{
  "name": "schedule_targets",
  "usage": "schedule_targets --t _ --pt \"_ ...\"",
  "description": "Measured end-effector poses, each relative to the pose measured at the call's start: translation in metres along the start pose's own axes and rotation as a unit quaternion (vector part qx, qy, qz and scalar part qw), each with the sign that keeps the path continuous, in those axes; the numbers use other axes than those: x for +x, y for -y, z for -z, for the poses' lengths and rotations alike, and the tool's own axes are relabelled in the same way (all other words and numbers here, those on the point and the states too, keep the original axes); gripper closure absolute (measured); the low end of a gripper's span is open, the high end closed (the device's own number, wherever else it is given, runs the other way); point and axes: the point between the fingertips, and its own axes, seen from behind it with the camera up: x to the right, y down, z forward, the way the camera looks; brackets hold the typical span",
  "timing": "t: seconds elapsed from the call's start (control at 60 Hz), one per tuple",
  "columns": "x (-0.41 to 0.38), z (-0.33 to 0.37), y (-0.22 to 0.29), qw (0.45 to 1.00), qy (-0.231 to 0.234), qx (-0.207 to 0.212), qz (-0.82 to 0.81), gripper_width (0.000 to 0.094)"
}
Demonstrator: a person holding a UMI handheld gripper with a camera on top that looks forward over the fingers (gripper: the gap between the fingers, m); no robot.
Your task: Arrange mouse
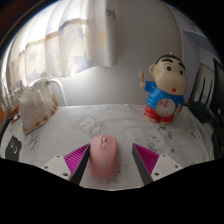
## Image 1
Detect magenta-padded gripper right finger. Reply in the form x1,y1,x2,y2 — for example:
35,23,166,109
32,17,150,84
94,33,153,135
131,142,184,186

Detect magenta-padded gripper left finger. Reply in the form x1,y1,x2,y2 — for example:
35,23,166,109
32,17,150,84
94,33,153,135
40,143,92,186

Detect pink computer mouse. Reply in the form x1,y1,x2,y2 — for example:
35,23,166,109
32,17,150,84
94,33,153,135
89,134,120,179

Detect dark grey cat-shaped mouse pad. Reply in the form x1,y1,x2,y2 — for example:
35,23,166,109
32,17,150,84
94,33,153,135
3,134,23,162

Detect white cartoon-print tablecloth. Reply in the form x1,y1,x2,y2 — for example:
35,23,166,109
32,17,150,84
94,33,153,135
0,103,218,192

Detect large white conch shell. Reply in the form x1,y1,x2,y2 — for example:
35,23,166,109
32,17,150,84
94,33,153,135
18,79,59,135

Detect cartoon boy figurine clock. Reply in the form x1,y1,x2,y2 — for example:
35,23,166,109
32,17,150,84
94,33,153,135
139,53,189,125

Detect black router with antennas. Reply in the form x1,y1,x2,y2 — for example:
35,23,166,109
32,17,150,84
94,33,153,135
188,68,221,125

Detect wooden model sailing ship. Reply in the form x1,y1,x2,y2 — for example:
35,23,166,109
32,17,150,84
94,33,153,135
0,82,21,122

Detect white star-print curtain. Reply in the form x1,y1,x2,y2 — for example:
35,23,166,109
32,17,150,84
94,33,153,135
4,0,119,89

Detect white wall shelf unit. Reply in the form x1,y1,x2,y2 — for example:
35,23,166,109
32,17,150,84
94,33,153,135
181,19,224,61

